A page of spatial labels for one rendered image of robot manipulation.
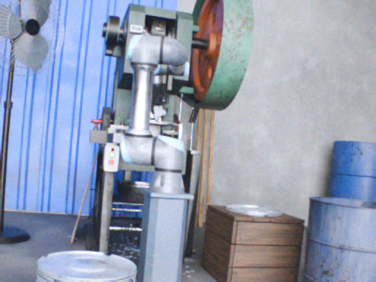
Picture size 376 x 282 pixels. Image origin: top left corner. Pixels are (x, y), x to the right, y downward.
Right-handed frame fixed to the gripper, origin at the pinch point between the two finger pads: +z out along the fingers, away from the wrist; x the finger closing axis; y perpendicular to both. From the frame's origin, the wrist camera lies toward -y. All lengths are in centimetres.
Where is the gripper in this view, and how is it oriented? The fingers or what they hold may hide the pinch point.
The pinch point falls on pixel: (156, 119)
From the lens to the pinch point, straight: 227.6
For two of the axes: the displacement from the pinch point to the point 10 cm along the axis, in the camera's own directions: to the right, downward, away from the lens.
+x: 5.0, -3.2, 8.0
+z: 0.8, 9.4, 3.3
